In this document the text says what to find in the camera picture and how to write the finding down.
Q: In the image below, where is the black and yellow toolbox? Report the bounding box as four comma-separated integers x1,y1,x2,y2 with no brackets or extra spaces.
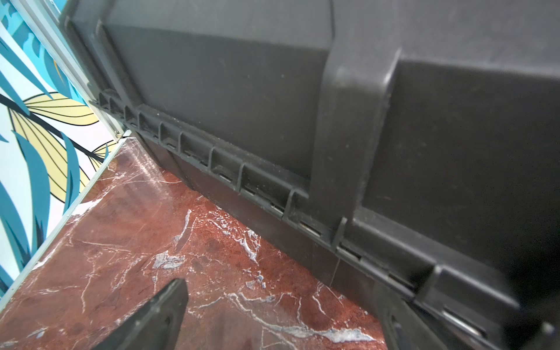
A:
59,1,559,349

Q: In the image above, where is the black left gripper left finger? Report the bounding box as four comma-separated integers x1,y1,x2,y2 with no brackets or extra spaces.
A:
95,279,189,349

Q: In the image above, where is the left aluminium corner post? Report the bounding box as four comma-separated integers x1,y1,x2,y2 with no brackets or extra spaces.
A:
11,0,130,140

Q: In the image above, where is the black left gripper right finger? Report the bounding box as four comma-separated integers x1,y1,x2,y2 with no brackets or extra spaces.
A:
373,284,451,350

